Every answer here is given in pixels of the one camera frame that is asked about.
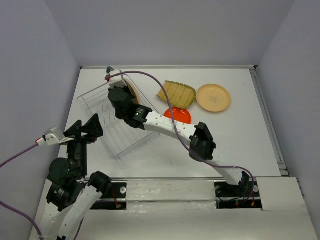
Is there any plain beige plate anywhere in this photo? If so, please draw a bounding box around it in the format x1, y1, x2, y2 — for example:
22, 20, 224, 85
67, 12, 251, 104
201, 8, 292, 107
196, 84, 232, 113

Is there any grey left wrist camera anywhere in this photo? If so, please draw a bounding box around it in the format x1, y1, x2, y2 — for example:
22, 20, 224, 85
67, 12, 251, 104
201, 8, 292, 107
42, 127, 65, 146

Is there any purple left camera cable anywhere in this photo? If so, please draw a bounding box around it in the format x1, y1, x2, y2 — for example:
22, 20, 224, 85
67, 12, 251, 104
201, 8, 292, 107
0, 138, 45, 237

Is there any white plate green red rim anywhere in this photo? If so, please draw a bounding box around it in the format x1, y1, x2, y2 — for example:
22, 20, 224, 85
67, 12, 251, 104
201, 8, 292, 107
106, 66, 116, 75

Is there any purple camera cable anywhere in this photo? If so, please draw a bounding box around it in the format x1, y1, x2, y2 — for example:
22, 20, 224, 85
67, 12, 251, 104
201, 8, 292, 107
0, 138, 45, 237
118, 71, 256, 201

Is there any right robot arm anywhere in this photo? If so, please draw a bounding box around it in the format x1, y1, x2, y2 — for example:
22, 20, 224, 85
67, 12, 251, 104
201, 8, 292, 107
108, 83, 250, 196

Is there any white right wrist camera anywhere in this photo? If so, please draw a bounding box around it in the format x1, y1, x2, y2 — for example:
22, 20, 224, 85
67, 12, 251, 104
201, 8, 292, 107
105, 69, 127, 89

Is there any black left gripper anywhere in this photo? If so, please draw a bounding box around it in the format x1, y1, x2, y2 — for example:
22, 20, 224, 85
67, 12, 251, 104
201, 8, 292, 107
62, 112, 105, 175

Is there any white wire dish rack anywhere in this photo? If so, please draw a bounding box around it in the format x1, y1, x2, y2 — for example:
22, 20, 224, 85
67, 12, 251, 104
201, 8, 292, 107
77, 83, 160, 161

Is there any orange plate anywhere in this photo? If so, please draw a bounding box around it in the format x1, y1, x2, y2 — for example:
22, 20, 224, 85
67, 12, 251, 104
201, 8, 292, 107
163, 106, 192, 124

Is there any large cream bird plate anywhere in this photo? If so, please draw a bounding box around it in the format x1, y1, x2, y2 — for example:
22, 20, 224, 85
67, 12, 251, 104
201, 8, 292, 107
124, 78, 141, 105

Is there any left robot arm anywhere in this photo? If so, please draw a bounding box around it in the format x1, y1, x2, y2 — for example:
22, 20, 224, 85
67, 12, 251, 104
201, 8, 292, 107
36, 113, 112, 240

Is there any woven bamboo tray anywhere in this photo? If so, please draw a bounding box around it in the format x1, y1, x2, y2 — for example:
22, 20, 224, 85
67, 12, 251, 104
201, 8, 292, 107
163, 80, 197, 109

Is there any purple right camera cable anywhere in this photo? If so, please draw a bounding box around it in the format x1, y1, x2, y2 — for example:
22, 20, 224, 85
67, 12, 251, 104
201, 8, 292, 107
118, 71, 256, 201

